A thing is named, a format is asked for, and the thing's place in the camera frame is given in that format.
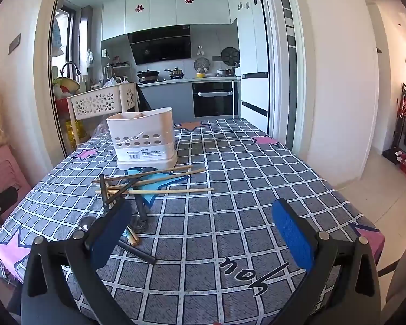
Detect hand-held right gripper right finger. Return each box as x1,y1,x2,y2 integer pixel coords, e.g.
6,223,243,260
271,197,382,325

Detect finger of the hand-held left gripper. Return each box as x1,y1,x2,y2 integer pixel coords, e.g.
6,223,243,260
0,186,18,218

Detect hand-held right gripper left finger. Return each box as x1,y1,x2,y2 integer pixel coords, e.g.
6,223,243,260
20,198,133,325

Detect black handled metal spoon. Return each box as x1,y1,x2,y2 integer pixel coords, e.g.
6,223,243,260
104,178,137,207
133,167,149,233
78,216,157,265

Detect black chopstick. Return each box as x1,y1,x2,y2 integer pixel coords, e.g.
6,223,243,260
99,175,109,204

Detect white plastic utensil holder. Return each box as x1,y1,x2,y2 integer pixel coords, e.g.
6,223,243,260
106,107,179,170

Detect pink cardboard box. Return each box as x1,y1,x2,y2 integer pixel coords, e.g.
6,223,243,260
0,144,32,210

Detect checked star print tablecloth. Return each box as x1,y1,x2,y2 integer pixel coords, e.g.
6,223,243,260
0,118,385,325

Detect yellow oil bottle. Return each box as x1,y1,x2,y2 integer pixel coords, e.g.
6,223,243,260
65,118,85,143

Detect green plastic basin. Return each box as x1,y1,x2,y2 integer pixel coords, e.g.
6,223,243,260
53,77,80,109

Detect white perforated trolley basket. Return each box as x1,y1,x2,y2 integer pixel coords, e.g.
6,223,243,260
67,82,138,150

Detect curved kitchen faucet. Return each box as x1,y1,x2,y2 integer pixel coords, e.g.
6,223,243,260
61,61,82,82

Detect white plastic bag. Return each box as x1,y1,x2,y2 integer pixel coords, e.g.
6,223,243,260
102,77,129,89

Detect black built-in oven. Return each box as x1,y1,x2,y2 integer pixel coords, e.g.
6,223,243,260
192,80,237,118

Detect metal countertop rack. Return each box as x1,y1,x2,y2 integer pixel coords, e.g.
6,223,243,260
103,61,131,83

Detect hanging pale blue bag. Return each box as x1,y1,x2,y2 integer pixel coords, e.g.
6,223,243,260
52,17,66,56

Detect black frying pan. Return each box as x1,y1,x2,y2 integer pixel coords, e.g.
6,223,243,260
137,69,161,83

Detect round black grill rack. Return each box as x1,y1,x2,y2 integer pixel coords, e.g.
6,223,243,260
221,47,240,66

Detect white refrigerator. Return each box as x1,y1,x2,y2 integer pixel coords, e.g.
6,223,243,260
235,0,269,132

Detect round metal steamer rack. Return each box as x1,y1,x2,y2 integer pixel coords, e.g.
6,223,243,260
194,57,210,74

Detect black range hood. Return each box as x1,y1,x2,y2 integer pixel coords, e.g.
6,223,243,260
127,25,192,66

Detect grey wall switch plate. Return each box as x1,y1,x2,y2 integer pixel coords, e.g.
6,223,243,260
8,33,22,55

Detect white wall cabinets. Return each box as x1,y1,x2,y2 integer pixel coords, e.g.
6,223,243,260
101,0,231,41

